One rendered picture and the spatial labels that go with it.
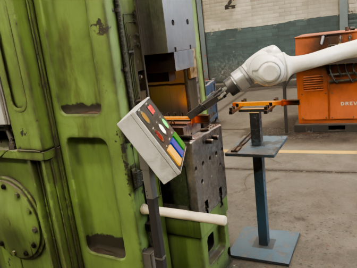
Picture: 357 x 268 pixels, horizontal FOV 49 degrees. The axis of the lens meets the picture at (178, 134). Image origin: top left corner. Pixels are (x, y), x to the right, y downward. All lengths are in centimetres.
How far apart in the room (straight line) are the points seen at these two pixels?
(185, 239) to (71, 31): 125
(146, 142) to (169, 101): 106
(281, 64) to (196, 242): 119
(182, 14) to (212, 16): 781
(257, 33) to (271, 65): 823
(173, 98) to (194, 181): 61
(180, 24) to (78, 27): 50
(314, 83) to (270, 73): 403
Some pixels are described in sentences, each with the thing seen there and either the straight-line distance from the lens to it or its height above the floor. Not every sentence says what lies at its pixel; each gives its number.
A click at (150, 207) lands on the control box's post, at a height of 76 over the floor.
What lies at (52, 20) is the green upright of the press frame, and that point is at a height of 158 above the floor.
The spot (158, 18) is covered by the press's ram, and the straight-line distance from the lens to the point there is 193.
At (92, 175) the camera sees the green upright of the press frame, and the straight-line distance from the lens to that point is 212.
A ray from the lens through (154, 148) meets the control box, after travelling 139.
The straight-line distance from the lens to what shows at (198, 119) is 208.
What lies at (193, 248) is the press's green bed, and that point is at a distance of 224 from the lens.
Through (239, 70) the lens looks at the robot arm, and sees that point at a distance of 157.
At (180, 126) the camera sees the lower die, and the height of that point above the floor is 98.
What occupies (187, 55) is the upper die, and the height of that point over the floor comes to 133.
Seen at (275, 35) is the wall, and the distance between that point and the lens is 951.
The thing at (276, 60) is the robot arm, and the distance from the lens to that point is 139.
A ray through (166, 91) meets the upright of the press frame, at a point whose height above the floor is 112.
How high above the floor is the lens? 144
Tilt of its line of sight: 14 degrees down
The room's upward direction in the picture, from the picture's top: 7 degrees counter-clockwise
